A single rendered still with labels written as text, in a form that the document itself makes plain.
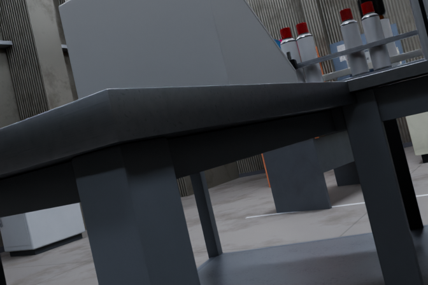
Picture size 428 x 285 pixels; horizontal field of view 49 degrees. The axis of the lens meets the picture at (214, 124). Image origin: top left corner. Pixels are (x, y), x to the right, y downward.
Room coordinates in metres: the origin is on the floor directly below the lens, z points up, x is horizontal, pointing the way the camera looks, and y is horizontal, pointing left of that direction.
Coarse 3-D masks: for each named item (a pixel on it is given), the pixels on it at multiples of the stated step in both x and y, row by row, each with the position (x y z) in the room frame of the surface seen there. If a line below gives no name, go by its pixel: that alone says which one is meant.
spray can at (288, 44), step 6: (282, 30) 1.47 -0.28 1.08; (288, 30) 1.47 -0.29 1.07; (282, 36) 1.47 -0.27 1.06; (288, 36) 1.46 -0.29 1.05; (282, 42) 1.47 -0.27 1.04; (288, 42) 1.46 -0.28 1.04; (294, 42) 1.46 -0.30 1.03; (282, 48) 1.47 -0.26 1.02; (288, 48) 1.46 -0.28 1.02; (294, 48) 1.46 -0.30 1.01; (294, 54) 1.46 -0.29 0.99; (300, 60) 1.47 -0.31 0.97; (300, 72) 1.46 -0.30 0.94; (300, 78) 1.46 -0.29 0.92
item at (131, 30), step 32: (96, 0) 0.75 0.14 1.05; (128, 0) 0.72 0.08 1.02; (160, 0) 0.68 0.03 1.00; (192, 0) 0.65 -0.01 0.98; (224, 0) 0.67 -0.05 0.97; (64, 32) 0.80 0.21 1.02; (96, 32) 0.76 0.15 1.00; (128, 32) 0.72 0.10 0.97; (160, 32) 0.69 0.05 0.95; (192, 32) 0.66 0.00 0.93; (224, 32) 0.65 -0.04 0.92; (256, 32) 0.73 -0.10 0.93; (96, 64) 0.77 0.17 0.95; (128, 64) 0.73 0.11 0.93; (160, 64) 0.70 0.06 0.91; (192, 64) 0.66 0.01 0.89; (224, 64) 0.64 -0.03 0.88; (256, 64) 0.71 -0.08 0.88; (288, 64) 0.80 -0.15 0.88
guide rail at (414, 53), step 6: (420, 48) 1.38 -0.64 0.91; (402, 54) 1.40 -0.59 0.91; (408, 54) 1.39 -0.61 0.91; (414, 54) 1.38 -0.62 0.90; (420, 54) 1.38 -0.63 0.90; (390, 60) 1.41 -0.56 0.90; (396, 60) 1.40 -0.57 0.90; (402, 60) 1.40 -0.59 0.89; (372, 66) 1.43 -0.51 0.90; (336, 72) 1.47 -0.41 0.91; (342, 72) 1.46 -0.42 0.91; (348, 72) 1.46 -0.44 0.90; (324, 78) 1.48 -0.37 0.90; (330, 78) 1.48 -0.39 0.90
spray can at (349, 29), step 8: (344, 16) 1.40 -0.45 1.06; (352, 16) 1.41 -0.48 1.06; (344, 24) 1.40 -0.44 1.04; (352, 24) 1.39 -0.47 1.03; (344, 32) 1.40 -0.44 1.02; (352, 32) 1.39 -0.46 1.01; (344, 40) 1.41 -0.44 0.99; (352, 40) 1.39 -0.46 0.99; (360, 40) 1.40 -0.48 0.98; (352, 56) 1.40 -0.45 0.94; (360, 56) 1.39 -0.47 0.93; (352, 64) 1.40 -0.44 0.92; (360, 64) 1.39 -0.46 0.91; (352, 72) 1.41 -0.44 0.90; (360, 72) 1.39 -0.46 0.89; (368, 72) 1.39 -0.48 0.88
